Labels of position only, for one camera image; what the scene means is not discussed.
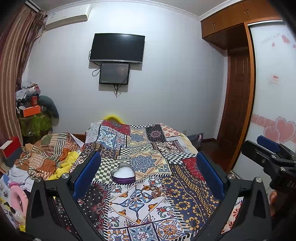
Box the brown striped curtain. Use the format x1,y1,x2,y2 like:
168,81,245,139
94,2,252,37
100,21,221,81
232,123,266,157
1,5,46,143

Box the white sliding door with hearts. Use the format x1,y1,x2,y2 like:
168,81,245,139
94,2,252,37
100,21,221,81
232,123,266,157
232,20,296,186

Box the purple heart-shaped tin box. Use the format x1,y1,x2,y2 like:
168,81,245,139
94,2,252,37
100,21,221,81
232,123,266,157
110,163,136,184

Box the grey green plush pillow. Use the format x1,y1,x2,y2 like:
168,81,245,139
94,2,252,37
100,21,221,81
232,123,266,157
38,95,59,119

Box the white wall air conditioner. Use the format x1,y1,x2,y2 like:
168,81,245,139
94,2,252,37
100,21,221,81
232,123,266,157
45,4,92,30

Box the large black wall television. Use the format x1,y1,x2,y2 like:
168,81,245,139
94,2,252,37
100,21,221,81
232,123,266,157
89,33,145,64

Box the orange box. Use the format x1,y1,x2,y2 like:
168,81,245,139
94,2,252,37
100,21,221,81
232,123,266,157
22,105,42,118

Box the striped orange brown blanket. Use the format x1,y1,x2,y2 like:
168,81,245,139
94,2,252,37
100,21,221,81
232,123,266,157
15,133,80,180

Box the green patterned cloth-covered stand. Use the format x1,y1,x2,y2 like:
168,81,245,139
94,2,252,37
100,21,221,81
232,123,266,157
18,112,53,138

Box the brown wooden wardrobe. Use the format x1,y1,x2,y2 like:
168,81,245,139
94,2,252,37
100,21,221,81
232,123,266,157
200,1,280,172

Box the yellow cloth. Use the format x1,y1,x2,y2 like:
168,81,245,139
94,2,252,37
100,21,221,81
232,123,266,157
48,150,81,180

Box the small black wall monitor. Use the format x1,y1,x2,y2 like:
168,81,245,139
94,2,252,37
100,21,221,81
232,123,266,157
99,63,130,85

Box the colourful patchwork bedspread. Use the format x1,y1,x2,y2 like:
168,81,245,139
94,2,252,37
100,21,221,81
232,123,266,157
70,120,220,240

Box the red and white box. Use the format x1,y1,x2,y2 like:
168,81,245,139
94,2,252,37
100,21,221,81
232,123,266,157
1,136,23,163

